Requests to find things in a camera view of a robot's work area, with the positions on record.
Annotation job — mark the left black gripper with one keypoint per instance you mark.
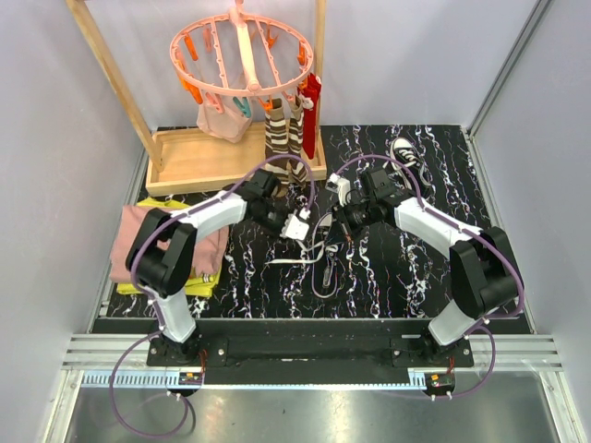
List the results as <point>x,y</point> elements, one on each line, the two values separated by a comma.
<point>285,215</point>

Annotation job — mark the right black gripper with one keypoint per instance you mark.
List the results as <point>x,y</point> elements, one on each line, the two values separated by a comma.
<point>343,211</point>

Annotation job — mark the black sneaker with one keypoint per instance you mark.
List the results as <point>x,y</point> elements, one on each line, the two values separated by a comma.
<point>403,151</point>
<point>324,284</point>

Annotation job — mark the white shoelace sneaker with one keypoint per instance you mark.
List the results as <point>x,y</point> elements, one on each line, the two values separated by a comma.
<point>311,254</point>

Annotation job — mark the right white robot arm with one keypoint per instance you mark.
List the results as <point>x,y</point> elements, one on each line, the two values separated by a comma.
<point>484,274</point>

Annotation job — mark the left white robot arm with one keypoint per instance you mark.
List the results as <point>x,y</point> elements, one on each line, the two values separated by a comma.
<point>160,259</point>

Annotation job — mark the brown striped sock right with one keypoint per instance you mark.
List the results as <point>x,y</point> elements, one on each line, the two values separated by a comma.
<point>295,141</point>

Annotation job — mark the brown striped sock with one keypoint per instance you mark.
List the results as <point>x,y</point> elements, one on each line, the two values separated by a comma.
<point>295,141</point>
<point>276,144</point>

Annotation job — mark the black marble pattern mat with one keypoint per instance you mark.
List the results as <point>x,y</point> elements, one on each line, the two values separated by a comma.
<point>384,273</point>

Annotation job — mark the pink folded t-shirt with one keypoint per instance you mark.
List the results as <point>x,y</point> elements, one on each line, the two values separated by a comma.
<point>208,253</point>

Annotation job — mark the brown striped sock left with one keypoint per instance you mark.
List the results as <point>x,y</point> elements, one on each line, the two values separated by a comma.
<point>276,144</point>

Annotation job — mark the pink cloth hanging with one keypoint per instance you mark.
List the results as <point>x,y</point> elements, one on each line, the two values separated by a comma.
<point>229,124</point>

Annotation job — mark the yellow folded t-shirt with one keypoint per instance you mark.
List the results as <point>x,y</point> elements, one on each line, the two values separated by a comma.
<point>195,286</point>

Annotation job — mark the red sock hanging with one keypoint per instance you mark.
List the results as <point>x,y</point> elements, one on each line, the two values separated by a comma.
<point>311,95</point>

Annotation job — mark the pink round clip hanger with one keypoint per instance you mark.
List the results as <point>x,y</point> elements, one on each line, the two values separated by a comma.
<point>240,57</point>

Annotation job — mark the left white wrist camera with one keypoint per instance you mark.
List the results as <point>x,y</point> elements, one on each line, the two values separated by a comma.
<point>296,225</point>

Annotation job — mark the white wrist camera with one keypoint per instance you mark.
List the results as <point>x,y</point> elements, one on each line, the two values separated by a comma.
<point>339,186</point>
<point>296,225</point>

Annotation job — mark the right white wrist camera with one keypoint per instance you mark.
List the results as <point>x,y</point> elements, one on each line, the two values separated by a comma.
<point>339,186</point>

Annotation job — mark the wooden rack frame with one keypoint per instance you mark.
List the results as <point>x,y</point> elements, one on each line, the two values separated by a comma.
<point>189,160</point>

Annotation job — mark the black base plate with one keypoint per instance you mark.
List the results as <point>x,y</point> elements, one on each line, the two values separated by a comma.
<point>395,342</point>

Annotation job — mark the aluminium rail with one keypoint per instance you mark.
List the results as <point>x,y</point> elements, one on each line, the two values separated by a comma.
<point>121,362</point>

